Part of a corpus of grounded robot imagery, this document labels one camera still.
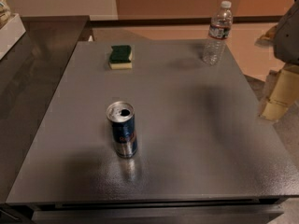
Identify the clear plastic water bottle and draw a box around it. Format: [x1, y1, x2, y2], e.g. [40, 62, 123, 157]
[202, 1, 233, 65]

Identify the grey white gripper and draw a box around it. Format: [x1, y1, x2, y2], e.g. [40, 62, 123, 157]
[260, 0, 299, 121]

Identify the green yellow sponge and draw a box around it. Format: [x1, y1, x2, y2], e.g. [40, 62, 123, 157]
[108, 45, 133, 69]

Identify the item atop white box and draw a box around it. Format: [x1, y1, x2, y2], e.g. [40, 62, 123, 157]
[0, 0, 11, 28]

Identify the blue silver redbull can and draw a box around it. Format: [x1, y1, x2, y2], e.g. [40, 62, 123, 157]
[107, 101, 137, 159]

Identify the white box on counter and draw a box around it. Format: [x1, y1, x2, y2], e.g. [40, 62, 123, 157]
[0, 13, 26, 60]

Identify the dark side counter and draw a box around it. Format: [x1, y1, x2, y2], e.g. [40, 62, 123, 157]
[0, 16, 93, 204]

